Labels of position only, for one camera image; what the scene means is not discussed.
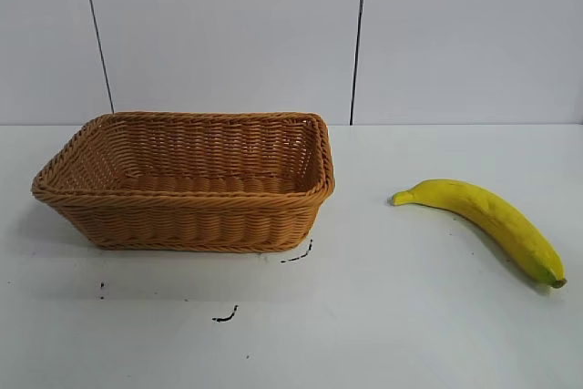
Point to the yellow banana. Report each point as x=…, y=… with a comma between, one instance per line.
x=496, y=218

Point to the tan woven wicker basket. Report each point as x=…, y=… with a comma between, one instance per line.
x=182, y=220

